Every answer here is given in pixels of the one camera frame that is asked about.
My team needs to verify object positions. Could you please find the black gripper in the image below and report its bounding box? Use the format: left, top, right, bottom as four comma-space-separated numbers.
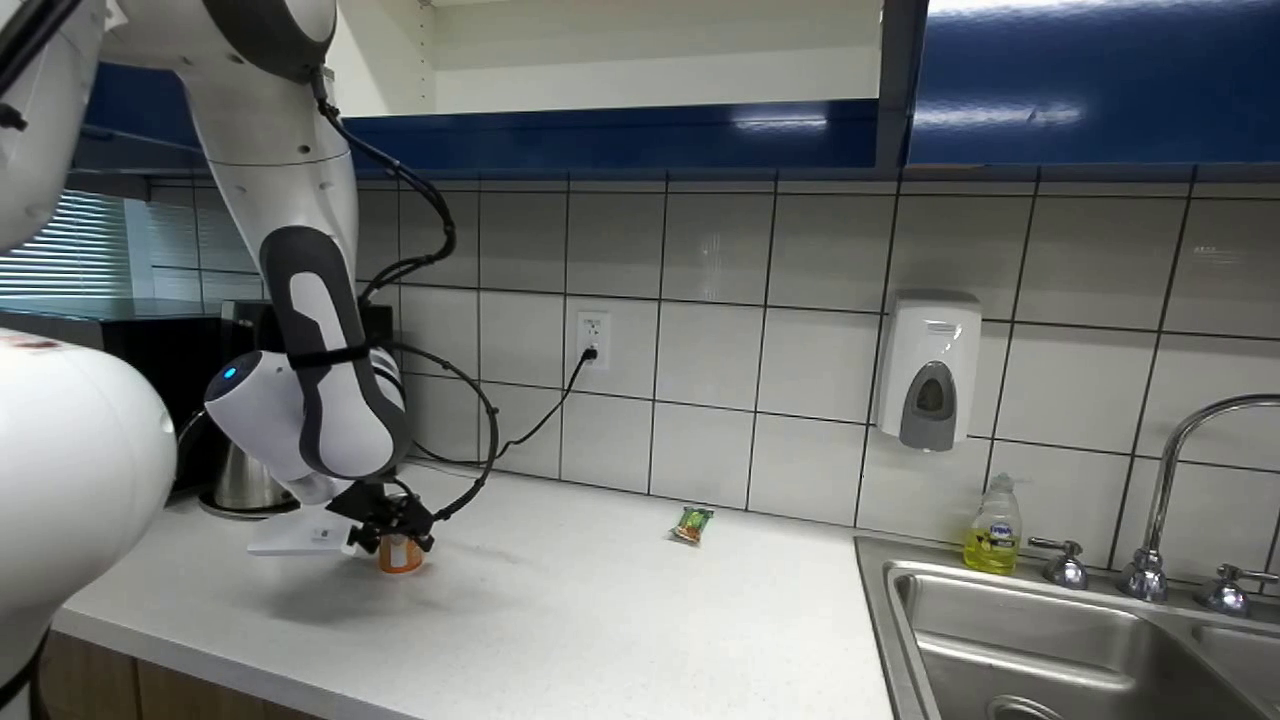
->
333, 479, 438, 557

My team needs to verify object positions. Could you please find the orange soda can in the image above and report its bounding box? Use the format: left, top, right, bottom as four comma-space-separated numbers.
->
378, 534, 426, 576

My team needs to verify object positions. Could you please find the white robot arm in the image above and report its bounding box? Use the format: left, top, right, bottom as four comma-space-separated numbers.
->
0, 0, 438, 554

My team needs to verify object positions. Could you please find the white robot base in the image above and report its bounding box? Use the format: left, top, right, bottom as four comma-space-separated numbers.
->
0, 330, 175, 695

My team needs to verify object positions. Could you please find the wooden lower cabinet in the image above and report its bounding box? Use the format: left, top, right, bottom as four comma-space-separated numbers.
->
33, 631, 314, 720

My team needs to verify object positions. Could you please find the blue upper cabinet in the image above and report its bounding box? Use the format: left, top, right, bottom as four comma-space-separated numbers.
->
92, 0, 894, 175

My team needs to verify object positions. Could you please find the blue cabinet door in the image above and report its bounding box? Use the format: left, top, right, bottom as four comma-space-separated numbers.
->
907, 0, 1280, 169

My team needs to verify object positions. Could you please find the steel coffee carafe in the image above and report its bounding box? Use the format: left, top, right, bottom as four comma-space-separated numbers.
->
199, 449, 295, 516

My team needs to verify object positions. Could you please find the black steel coffee maker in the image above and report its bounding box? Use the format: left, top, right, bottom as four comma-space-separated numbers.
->
225, 301, 395, 353

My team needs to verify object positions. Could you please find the green snack packet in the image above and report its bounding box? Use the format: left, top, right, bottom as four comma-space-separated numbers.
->
670, 510, 715, 547

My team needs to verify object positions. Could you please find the stainless steel sink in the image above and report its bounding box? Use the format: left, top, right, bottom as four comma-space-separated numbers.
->
857, 540, 1280, 720

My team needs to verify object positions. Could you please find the yellow dish soap bottle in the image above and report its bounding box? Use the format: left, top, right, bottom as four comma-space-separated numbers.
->
961, 478, 1021, 576

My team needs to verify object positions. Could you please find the chrome gooseneck faucet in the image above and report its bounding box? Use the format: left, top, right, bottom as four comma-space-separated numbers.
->
1021, 393, 1280, 611

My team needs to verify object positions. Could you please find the black power cord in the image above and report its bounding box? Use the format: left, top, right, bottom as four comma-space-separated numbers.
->
491, 345, 599, 468

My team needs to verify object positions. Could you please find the white wall outlet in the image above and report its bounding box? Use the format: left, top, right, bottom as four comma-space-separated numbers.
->
571, 311, 613, 371

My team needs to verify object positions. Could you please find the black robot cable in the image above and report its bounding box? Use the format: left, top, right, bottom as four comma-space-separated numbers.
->
318, 76, 503, 526

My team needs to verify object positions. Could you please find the white wall soap dispenser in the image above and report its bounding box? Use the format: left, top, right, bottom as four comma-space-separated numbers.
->
878, 293, 986, 453

